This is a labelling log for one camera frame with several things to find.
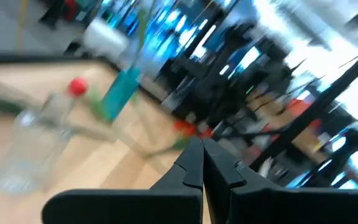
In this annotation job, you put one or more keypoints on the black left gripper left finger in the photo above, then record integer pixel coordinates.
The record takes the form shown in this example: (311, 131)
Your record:
(185, 168)

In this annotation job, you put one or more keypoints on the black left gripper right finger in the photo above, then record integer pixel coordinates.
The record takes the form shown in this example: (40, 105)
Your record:
(219, 174)

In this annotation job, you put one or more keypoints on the dense red flower bunch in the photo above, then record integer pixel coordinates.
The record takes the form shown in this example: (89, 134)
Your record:
(186, 128)

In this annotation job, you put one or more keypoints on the red artificial tulip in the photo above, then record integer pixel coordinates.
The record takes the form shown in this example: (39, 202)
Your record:
(77, 87)

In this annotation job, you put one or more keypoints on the teal textured glass vase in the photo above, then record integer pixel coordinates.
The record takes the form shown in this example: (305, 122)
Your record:
(120, 93)

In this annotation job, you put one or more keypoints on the clear ribbed glass vase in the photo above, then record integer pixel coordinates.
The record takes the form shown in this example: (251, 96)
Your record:
(33, 140)

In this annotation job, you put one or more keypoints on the white plastic device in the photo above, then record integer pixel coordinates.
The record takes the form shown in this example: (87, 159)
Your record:
(104, 39)

